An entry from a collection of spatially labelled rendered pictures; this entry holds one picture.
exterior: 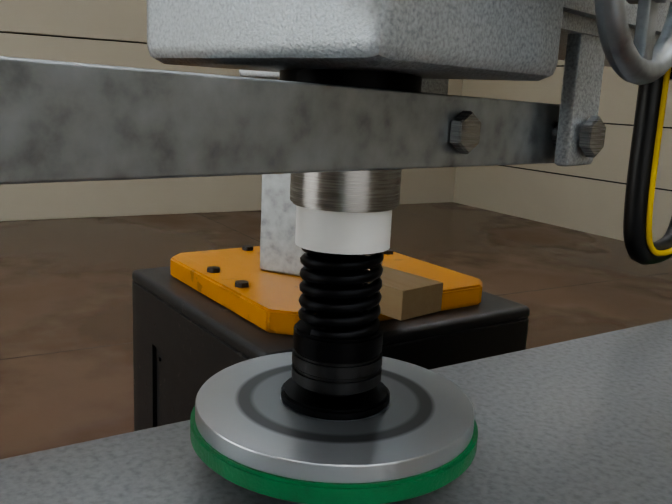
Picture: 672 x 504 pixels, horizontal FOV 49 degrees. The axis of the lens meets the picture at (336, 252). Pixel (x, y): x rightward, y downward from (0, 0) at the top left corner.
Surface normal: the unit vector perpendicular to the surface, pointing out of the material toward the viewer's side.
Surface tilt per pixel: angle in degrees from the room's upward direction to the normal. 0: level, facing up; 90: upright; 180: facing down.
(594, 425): 0
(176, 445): 0
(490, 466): 0
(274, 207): 90
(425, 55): 113
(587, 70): 90
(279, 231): 90
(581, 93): 90
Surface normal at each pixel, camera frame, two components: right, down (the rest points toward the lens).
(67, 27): 0.50, 0.20
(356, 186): 0.13, 0.22
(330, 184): -0.26, 0.19
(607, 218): -0.86, 0.07
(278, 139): 0.73, 0.18
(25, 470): 0.04, -0.98
